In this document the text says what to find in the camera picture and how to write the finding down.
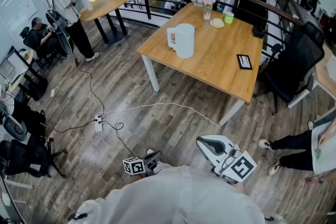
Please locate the black picture frame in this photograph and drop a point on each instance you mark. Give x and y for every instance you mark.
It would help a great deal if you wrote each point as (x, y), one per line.
(244, 61)

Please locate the person's left shoe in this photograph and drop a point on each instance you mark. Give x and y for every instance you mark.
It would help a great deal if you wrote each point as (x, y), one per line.
(150, 151)

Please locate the glass vase with pink flowers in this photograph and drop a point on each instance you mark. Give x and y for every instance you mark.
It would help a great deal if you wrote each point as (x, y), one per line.
(207, 1)

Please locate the large black display panel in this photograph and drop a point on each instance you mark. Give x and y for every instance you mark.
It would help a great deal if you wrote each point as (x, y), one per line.
(252, 2)

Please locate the white paper slip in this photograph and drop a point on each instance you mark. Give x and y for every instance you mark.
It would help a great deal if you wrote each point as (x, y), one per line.
(52, 92)

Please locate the slim white jug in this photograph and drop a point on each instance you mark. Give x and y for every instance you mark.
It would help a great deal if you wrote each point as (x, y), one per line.
(88, 2)

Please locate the person's left forearm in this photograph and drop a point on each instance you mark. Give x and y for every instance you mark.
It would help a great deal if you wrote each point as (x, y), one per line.
(136, 176)

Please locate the white box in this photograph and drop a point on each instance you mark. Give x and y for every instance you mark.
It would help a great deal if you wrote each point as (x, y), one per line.
(332, 68)

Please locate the grey office chair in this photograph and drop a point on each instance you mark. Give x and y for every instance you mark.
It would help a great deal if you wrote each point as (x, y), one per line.
(13, 126)

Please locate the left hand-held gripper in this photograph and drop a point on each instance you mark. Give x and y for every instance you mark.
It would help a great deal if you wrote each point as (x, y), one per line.
(134, 165)

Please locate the black bag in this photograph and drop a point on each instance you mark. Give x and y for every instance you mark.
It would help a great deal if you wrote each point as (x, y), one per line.
(29, 118)

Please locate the white electric kettle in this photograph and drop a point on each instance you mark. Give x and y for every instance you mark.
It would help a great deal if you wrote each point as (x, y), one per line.
(185, 42)

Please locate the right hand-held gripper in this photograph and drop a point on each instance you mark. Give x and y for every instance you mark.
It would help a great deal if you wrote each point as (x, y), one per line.
(240, 166)

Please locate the black desk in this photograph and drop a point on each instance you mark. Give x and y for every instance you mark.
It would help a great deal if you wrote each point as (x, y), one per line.
(31, 81)

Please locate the black mesh office chair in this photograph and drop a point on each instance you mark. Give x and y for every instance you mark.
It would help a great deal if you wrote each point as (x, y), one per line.
(296, 65)

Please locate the person's white shirt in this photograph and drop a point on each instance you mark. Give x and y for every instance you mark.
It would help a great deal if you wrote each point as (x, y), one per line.
(178, 196)

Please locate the black railing with wooden handrail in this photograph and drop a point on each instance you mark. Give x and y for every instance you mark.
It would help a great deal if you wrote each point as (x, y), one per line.
(146, 0)

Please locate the black swivel chair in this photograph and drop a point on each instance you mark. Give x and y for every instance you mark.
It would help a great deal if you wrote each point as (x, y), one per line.
(23, 157)

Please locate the white plate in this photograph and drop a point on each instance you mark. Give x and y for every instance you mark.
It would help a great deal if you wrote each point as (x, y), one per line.
(219, 26)

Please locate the round wooden table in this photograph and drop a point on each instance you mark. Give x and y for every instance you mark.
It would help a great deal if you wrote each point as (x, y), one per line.
(102, 8)

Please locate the pale yellow bread slice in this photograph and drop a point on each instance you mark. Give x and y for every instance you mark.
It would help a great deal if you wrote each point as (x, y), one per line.
(218, 22)

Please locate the small black box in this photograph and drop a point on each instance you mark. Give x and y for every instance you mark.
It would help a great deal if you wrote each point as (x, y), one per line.
(257, 33)

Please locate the white table leg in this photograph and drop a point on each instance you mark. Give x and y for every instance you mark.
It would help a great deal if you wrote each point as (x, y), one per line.
(152, 76)
(231, 112)

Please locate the white power strip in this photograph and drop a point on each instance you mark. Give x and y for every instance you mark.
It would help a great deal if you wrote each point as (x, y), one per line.
(99, 124)

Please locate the green cup with white lid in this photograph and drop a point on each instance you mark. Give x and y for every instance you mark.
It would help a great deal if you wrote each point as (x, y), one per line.
(229, 18)

